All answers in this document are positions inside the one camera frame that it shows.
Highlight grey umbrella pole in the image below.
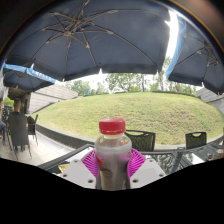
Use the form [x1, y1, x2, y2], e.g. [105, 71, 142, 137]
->
[171, 149, 185, 173]

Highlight navy umbrella with light-blue edge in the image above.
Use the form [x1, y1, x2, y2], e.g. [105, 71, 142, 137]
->
[165, 16, 224, 95]

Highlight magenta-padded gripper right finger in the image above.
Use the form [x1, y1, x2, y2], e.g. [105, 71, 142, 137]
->
[128, 148, 167, 190]

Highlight large navy patio umbrella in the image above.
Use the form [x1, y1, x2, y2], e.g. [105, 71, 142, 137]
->
[4, 0, 171, 82]

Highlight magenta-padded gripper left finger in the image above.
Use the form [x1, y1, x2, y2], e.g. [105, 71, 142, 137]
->
[59, 148, 100, 190]

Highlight dark mesh-back chair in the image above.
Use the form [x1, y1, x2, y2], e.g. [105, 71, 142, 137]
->
[185, 131, 208, 150]
[124, 129, 157, 153]

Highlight dark wicker chair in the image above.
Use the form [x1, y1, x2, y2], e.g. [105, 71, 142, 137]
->
[7, 114, 33, 158]
[28, 114, 39, 145]

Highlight small navy umbrella blue trim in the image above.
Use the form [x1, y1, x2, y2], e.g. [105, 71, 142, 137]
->
[2, 63, 57, 93]

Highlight dark wicker-edged side table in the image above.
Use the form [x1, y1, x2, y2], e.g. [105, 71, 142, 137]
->
[181, 141, 224, 165]

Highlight person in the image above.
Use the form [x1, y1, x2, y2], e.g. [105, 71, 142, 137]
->
[9, 97, 34, 124]
[0, 99, 6, 136]

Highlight red-capped clear drink bottle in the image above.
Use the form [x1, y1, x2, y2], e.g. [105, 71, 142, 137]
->
[94, 117, 133, 192]

